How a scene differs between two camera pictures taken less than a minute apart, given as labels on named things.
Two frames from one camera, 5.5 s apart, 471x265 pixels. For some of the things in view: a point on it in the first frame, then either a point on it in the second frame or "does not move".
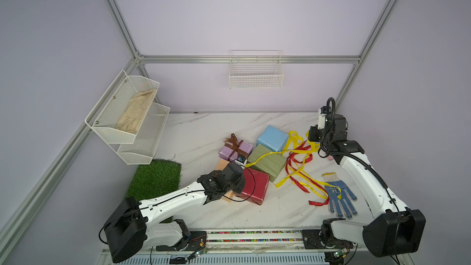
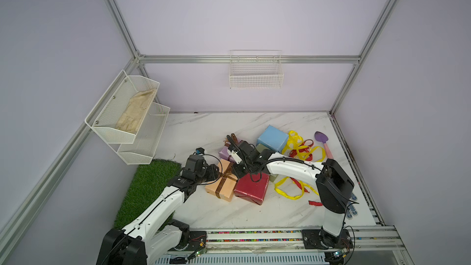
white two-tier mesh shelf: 129,118 does not move
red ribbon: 289,174 does not move
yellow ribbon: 313,149 to 289,196
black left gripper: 239,188 to 213,175
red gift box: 255,185 does not move
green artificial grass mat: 161,175 does not move
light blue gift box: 273,138 does not move
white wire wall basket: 256,69 does not move
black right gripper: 313,132 to 238,172
